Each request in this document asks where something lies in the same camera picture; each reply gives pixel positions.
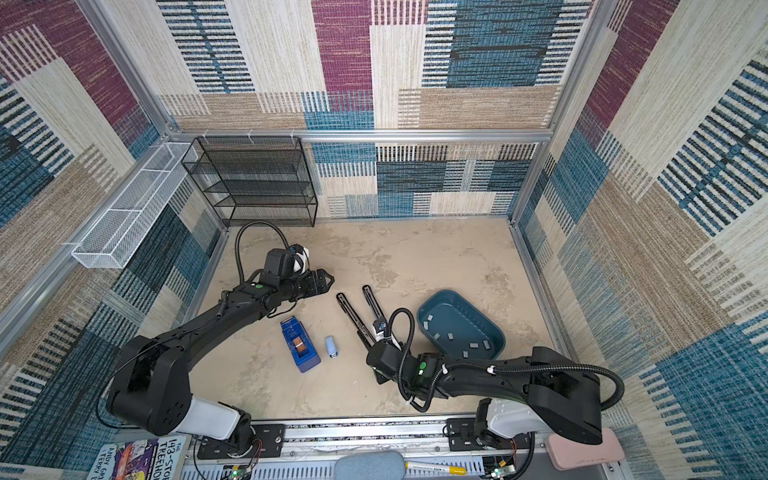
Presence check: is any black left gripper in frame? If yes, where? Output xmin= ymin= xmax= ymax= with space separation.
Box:
xmin=279 ymin=268 xmax=334 ymax=303

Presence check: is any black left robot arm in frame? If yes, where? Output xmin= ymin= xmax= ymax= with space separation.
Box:
xmin=95 ymin=233 xmax=335 ymax=458

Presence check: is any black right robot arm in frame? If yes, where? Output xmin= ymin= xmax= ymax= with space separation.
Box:
xmin=366 ymin=308 xmax=625 ymax=445

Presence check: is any blue tape dispenser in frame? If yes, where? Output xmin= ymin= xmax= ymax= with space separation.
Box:
xmin=280 ymin=316 xmax=321 ymax=373

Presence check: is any teal plastic tray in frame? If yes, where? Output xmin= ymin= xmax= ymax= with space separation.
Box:
xmin=417 ymin=290 xmax=506 ymax=360

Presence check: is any grey-blue fabric case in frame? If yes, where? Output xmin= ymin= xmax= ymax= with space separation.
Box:
xmin=334 ymin=451 xmax=406 ymax=480

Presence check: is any yellow white marker pen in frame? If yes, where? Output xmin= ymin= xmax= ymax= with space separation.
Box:
xmin=405 ymin=461 xmax=467 ymax=476

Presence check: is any colourful book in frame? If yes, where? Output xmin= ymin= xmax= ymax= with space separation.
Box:
xmin=86 ymin=434 xmax=191 ymax=480

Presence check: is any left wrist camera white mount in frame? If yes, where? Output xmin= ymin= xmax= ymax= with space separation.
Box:
xmin=288 ymin=244 xmax=309 ymax=277

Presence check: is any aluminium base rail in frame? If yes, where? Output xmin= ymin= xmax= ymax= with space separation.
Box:
xmin=182 ymin=414 xmax=629 ymax=479

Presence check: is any black wire mesh shelf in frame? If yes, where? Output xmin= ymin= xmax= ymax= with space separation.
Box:
xmin=181 ymin=136 xmax=318 ymax=227

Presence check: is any white wire mesh basket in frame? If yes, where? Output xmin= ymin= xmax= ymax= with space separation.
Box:
xmin=72 ymin=142 xmax=189 ymax=269

